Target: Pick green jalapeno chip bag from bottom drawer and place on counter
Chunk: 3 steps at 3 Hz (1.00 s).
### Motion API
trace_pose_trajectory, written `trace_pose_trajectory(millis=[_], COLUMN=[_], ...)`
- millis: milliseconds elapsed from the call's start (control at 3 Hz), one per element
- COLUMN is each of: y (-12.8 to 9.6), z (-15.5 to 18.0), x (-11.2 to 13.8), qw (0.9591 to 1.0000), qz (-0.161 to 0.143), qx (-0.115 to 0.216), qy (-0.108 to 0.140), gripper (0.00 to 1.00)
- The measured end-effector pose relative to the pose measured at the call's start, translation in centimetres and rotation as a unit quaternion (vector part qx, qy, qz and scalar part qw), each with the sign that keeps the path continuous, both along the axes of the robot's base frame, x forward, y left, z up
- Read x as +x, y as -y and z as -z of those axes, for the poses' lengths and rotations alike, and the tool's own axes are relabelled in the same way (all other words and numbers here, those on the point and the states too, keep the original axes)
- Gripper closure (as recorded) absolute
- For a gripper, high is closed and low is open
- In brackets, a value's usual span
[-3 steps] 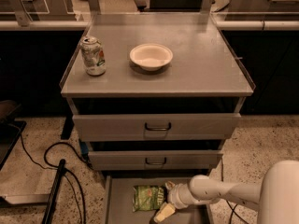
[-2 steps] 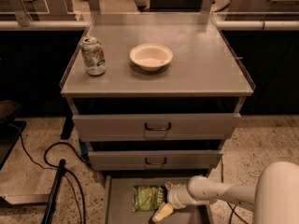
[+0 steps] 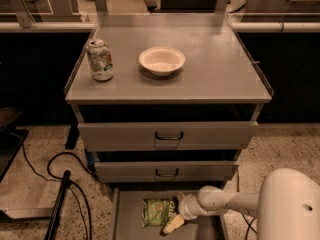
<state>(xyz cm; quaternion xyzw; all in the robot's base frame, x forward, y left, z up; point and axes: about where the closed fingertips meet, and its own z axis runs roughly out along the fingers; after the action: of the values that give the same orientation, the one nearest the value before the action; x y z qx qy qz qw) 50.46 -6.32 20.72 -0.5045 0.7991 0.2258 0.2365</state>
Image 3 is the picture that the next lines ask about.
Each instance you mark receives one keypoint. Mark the green jalapeno chip bag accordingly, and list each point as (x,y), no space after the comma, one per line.
(158,211)

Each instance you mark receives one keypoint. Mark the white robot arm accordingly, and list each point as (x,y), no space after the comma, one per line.
(287,207)

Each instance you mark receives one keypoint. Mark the bottom open grey drawer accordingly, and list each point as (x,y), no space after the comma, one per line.
(126,222)

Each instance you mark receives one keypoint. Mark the top grey drawer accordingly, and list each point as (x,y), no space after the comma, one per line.
(171,136)

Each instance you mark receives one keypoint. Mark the middle grey drawer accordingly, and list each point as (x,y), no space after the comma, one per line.
(174,171)

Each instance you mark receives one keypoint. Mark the grey drawer cabinet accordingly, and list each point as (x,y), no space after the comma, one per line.
(217,83)

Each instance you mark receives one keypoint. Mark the black bar on floor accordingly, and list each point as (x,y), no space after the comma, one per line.
(55,216)

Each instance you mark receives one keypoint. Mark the crushed soda can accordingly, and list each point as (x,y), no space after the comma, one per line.
(100,61)

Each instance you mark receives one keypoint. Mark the dark equipment at left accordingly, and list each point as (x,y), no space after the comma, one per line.
(11,138)

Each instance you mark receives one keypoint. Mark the white horizontal rail pipe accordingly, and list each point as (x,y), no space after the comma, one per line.
(264,27)

